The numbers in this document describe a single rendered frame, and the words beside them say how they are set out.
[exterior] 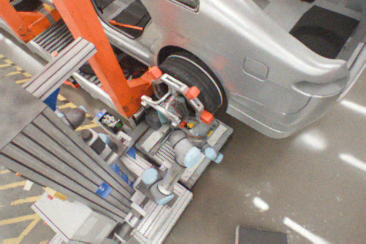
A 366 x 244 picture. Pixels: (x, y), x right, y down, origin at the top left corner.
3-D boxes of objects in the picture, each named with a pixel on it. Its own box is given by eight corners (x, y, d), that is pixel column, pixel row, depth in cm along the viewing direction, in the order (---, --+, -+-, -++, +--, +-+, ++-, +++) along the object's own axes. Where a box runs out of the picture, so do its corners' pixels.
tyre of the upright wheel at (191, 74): (163, 40, 230) (176, 86, 283) (145, 56, 221) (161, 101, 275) (226, 68, 199) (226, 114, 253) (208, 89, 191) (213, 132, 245)
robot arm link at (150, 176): (154, 168, 193) (151, 162, 182) (164, 182, 187) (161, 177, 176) (141, 178, 191) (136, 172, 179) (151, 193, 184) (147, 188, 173)
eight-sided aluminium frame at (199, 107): (204, 127, 245) (203, 95, 199) (200, 132, 243) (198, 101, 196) (161, 99, 266) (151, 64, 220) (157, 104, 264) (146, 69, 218)
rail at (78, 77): (140, 119, 304) (135, 109, 286) (134, 124, 301) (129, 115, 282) (26, 37, 401) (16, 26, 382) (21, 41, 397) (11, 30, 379)
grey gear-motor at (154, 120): (182, 111, 314) (179, 96, 284) (160, 137, 299) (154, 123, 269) (171, 104, 321) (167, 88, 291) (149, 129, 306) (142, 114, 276)
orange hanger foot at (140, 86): (170, 76, 288) (166, 54, 259) (139, 109, 270) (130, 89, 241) (159, 69, 295) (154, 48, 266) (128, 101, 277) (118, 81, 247)
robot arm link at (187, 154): (159, 186, 188) (190, 134, 160) (171, 202, 181) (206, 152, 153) (146, 192, 180) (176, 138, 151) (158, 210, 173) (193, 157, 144)
